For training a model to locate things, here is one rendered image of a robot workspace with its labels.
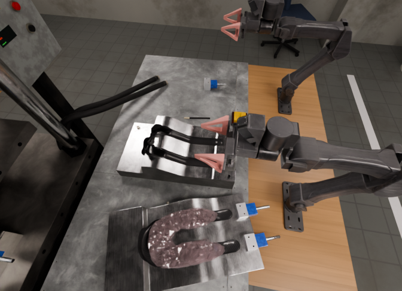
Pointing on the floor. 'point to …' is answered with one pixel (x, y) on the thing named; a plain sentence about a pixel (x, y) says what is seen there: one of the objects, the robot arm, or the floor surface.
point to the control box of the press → (33, 52)
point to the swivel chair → (297, 10)
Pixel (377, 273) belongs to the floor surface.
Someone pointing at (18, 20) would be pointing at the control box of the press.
